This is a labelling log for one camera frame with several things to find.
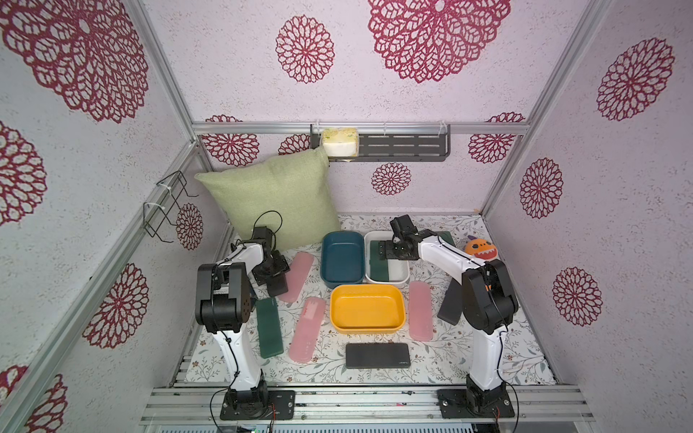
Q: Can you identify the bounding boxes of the dark teal storage box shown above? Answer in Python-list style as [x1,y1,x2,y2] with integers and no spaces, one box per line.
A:
[319,231,366,290]

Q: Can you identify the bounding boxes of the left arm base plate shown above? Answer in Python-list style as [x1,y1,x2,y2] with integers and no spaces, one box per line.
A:
[219,390,296,421]

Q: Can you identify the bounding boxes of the light green pillow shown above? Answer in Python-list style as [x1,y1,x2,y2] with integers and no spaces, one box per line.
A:
[195,147,341,251]

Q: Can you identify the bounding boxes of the black wire wall rack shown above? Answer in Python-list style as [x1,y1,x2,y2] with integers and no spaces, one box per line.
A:
[141,170,198,244]

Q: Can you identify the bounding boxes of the dark wall shelf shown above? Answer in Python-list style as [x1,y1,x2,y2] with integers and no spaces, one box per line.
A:
[310,122,451,162]

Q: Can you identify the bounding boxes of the yellow white sponge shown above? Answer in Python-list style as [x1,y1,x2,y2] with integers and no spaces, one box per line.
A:
[321,127,359,158]

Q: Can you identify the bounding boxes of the black pencil case front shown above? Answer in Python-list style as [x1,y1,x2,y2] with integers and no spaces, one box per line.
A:
[346,343,411,369]

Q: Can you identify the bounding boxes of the white storage box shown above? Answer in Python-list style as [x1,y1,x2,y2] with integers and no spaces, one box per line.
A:
[364,231,410,289]

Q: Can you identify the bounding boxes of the yellow storage box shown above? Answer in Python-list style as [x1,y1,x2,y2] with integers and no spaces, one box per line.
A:
[330,284,407,334]

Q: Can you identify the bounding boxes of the orange shark plush toy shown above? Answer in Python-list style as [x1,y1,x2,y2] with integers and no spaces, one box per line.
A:
[464,236,498,261]

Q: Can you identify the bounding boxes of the floral table mat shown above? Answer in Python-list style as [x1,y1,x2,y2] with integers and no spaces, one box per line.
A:
[177,215,558,385]

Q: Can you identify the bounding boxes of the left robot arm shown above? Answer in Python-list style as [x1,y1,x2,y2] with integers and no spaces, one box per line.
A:
[195,226,290,397]

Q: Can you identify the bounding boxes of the pink pencil case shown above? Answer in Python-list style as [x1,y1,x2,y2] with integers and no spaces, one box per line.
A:
[278,252,315,303]
[409,281,434,342]
[288,297,327,364]

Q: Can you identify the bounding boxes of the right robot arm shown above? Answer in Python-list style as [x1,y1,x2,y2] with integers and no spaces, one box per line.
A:
[379,215,519,414]

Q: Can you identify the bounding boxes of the green pencil case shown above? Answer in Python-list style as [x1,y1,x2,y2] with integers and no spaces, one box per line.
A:
[369,240,390,283]
[256,298,284,359]
[438,231,456,246]

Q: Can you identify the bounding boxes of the black pencil case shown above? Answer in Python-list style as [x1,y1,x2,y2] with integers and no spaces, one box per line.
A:
[437,279,463,326]
[266,272,289,298]
[346,343,411,369]

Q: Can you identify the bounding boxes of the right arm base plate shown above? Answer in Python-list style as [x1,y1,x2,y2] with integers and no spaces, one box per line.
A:
[437,386,516,420]

